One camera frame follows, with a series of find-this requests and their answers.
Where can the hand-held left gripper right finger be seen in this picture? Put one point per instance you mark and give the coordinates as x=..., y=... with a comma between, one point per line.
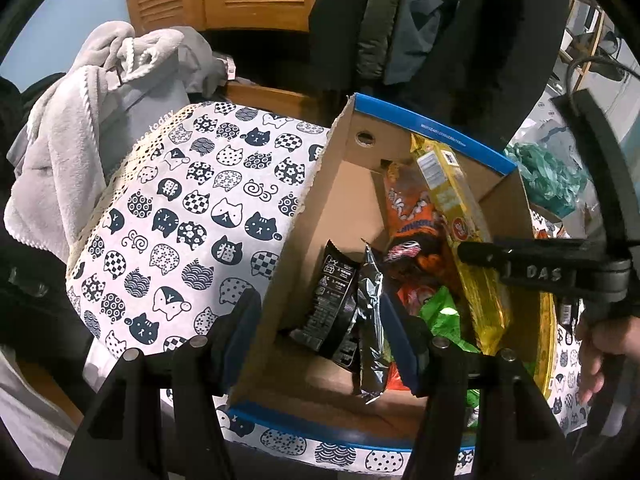
x=400, y=347

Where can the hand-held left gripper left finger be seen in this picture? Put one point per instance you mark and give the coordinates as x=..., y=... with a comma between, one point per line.
x=240, y=332

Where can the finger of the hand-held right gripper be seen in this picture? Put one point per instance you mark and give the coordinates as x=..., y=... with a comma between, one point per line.
x=600, y=160
x=540, y=270

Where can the silver foil snack packet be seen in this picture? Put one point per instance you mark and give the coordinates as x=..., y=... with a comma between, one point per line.
x=372, y=320

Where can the green snack packet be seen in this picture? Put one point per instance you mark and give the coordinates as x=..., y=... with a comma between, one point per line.
x=445, y=320

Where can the red orange snack bag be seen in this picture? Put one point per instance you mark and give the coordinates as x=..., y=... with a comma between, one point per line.
x=407, y=295

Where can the orange gold snack packet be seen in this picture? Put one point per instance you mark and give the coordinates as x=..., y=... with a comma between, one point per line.
x=547, y=345

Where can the black snack packet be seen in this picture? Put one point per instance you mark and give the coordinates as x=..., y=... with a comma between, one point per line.
x=330, y=300

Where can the dark brown snack packet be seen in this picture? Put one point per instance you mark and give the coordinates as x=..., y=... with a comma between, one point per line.
x=415, y=255

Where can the long yellow snack packet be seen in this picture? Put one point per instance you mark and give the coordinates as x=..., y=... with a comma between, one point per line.
x=460, y=210

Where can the blue cardboard box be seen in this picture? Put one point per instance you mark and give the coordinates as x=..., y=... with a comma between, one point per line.
x=340, y=195

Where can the person's right hand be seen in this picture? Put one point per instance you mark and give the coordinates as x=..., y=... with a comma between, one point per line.
x=600, y=350

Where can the green plastic bag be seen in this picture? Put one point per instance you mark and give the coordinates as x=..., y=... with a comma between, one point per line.
x=550, y=175

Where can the wooden shelf rack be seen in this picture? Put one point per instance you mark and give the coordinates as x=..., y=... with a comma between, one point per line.
x=590, y=30

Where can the cat print tablecloth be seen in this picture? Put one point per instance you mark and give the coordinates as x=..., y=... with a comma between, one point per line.
x=175, y=210

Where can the long black coat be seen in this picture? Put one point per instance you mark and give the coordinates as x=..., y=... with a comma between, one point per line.
x=500, y=45

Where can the grey blue jacket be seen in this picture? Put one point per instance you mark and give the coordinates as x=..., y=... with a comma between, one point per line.
x=420, y=20

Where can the wooden drawer unit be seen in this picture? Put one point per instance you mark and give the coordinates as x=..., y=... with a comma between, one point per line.
x=270, y=97

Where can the grey fleece towel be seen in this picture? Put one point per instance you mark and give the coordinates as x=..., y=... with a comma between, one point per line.
x=75, y=135

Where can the olive jacket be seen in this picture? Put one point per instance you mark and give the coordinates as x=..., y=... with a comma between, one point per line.
x=377, y=15

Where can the grey hoodie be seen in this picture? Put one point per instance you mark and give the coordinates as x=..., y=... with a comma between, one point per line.
x=200, y=60

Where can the short black jacket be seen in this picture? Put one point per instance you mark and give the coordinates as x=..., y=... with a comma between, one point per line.
x=340, y=20

